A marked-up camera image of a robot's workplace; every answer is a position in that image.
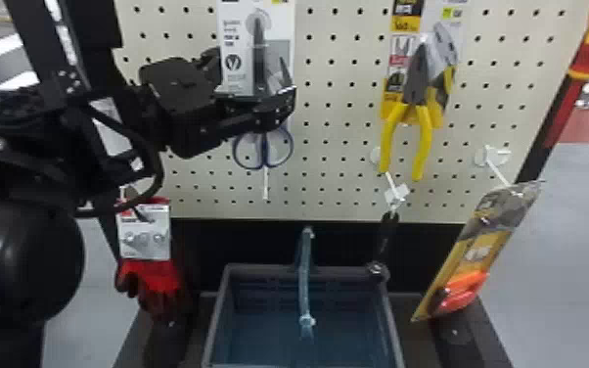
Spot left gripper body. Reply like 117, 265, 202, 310
139, 48, 235, 120

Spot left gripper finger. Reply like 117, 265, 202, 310
218, 86, 298, 141
265, 56, 296, 97

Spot blue scissors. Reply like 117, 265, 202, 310
215, 0, 296, 172

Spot white pegboard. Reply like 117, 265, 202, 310
94, 0, 589, 368

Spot yellow pliers on card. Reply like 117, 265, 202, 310
377, 0, 464, 183

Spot red gloves on card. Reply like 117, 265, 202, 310
113, 197, 184, 316

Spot blue basket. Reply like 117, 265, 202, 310
201, 225, 407, 368

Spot orange knife on yellow card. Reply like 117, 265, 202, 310
410, 179, 546, 323

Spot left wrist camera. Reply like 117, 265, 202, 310
162, 100, 225, 161

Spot black cable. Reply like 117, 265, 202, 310
70, 100, 167, 220

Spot black handled tool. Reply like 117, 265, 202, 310
365, 209, 403, 285

